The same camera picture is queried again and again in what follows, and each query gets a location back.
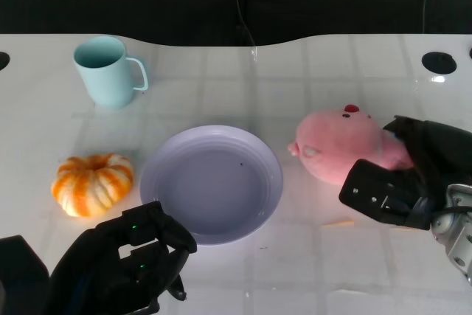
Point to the orange white striped pumpkin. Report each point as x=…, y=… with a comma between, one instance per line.
x=90, y=186

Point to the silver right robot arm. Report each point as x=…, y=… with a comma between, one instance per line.
x=457, y=234

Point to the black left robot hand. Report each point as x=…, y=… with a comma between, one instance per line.
x=107, y=259

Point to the small orange stick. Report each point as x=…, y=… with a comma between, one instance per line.
x=339, y=223

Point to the lilac round plate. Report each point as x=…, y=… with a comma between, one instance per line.
x=210, y=189

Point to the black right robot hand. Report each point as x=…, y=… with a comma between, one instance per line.
x=435, y=152

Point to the pink plush doll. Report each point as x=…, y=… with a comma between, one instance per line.
x=339, y=141

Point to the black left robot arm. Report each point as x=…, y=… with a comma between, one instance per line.
x=20, y=278

